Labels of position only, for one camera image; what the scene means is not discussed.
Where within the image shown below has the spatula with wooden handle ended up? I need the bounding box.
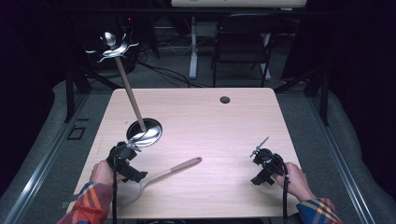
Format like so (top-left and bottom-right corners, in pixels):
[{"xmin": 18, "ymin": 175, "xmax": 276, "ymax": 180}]
[{"xmin": 117, "ymin": 156, "xmax": 204, "ymax": 209}]

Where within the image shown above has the grey tape strip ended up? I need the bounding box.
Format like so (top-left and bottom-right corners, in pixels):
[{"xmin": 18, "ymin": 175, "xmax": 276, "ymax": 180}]
[{"xmin": 58, "ymin": 193, "xmax": 81, "ymax": 210}]

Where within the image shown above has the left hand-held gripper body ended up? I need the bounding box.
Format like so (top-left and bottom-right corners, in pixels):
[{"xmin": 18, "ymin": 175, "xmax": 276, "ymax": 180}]
[{"xmin": 106, "ymin": 141, "xmax": 149, "ymax": 184}]

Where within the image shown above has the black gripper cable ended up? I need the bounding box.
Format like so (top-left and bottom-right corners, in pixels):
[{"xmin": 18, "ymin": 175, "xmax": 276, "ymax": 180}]
[
  {"xmin": 111, "ymin": 146, "xmax": 120, "ymax": 224},
  {"xmin": 279, "ymin": 161, "xmax": 290, "ymax": 222}
]

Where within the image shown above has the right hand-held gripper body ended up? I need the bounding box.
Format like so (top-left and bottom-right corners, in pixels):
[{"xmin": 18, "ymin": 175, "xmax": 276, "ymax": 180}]
[{"xmin": 250, "ymin": 147, "xmax": 286, "ymax": 187}]

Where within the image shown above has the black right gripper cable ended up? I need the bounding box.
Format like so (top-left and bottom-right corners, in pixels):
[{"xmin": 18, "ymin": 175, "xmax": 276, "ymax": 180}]
[{"xmin": 279, "ymin": 161, "xmax": 290, "ymax": 222}]

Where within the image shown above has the person's left hand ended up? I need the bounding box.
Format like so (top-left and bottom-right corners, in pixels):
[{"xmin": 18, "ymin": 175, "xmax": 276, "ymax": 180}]
[{"xmin": 89, "ymin": 159, "xmax": 126, "ymax": 189}]

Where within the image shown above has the black floor cable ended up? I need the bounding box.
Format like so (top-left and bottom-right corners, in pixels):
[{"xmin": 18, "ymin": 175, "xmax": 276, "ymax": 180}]
[{"xmin": 135, "ymin": 59, "xmax": 205, "ymax": 89}]

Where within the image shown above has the aluminium floor rail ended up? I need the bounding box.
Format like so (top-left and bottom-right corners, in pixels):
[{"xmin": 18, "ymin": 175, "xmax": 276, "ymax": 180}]
[
  {"xmin": 305, "ymin": 92, "xmax": 376, "ymax": 224},
  {"xmin": 2, "ymin": 92, "xmax": 92, "ymax": 224}
]

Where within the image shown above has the person's right hand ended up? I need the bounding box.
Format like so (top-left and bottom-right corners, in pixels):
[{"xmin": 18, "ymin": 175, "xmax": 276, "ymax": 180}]
[{"xmin": 273, "ymin": 161, "xmax": 310, "ymax": 203}]

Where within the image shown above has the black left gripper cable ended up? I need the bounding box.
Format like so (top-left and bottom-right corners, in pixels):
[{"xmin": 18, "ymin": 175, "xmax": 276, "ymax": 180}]
[{"xmin": 111, "ymin": 146, "xmax": 120, "ymax": 224}]

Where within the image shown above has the black folding chair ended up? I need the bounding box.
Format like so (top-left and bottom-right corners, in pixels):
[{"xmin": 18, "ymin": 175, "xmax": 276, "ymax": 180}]
[{"xmin": 212, "ymin": 13, "xmax": 283, "ymax": 89}]

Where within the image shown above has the white desk leg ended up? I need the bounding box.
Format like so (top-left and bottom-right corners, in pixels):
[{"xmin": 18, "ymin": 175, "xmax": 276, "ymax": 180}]
[
  {"xmin": 189, "ymin": 15, "xmax": 200, "ymax": 80},
  {"xmin": 261, "ymin": 32, "xmax": 273, "ymax": 81}
]

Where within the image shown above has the black metal stand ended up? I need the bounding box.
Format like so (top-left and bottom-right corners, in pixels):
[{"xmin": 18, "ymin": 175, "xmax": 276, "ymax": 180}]
[
  {"xmin": 274, "ymin": 64, "xmax": 331, "ymax": 127},
  {"xmin": 63, "ymin": 60, "xmax": 123, "ymax": 123}
]

